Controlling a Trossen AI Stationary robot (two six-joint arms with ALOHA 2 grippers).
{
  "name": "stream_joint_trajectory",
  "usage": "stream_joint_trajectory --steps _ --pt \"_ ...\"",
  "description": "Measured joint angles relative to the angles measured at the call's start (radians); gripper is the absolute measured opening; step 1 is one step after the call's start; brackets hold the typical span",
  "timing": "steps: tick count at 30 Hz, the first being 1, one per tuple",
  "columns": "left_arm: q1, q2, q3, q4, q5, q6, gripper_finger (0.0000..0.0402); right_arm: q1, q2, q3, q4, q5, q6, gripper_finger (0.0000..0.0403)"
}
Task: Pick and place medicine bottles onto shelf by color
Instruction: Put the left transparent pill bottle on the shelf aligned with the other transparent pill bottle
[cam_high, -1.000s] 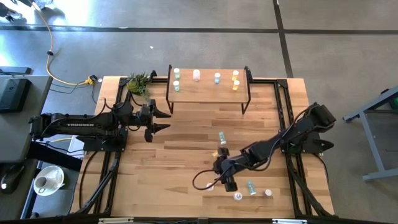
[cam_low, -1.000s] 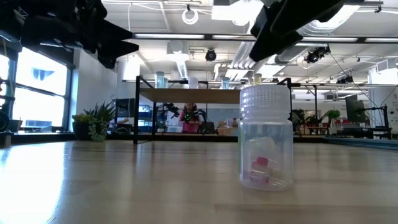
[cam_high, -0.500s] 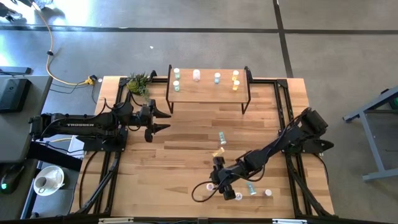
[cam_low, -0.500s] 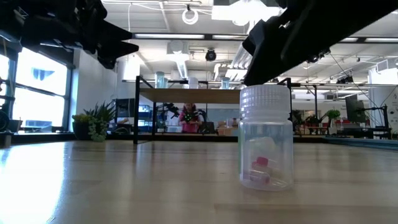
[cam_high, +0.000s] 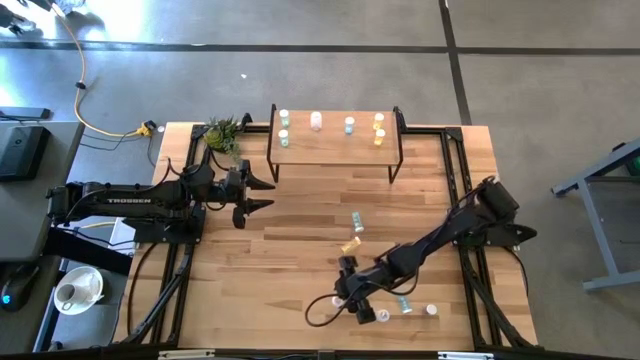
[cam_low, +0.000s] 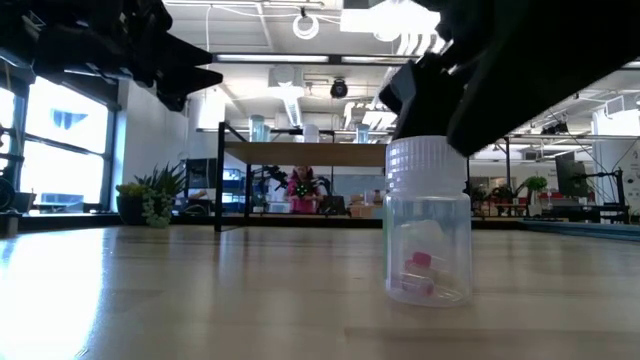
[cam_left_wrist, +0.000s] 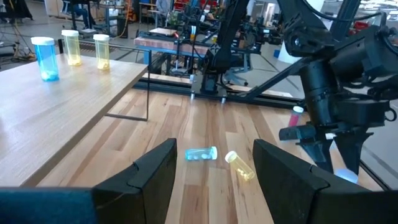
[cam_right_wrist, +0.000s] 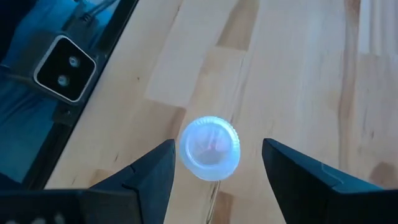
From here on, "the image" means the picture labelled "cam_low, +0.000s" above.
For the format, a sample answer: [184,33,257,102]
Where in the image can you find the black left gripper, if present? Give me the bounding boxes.
[117,0,224,113]

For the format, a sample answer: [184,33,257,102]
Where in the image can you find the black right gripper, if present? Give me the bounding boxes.
[378,0,640,157]

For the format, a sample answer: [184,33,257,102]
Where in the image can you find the clear bottle pink contents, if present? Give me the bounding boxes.
[383,134,474,309]

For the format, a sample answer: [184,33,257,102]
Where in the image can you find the wooden shelf black metal legs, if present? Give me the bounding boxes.
[214,121,472,234]

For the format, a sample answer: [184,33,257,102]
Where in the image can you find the overhead light bar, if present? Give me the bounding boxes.
[212,52,640,71]

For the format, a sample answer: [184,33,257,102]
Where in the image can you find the background green plant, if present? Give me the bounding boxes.
[524,174,549,194]

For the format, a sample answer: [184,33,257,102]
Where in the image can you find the potted green succulent plant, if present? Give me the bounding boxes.
[115,162,187,230]

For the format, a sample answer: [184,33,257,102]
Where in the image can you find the black computer monitor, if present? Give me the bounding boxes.
[555,151,590,199]

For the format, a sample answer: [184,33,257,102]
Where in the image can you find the black round ceiling fixture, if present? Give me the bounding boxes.
[329,78,350,100]

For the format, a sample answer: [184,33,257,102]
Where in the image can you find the large window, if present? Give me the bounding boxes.
[0,73,119,214]

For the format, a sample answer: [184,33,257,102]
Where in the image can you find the cardboard box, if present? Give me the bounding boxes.
[348,192,384,219]

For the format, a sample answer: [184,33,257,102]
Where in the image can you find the person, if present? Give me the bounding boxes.
[285,166,326,215]

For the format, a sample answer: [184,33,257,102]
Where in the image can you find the white coiled cable ring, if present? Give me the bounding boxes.
[292,12,321,41]

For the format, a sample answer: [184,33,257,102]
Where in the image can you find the black aluminium table frame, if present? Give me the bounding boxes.
[0,212,640,244]

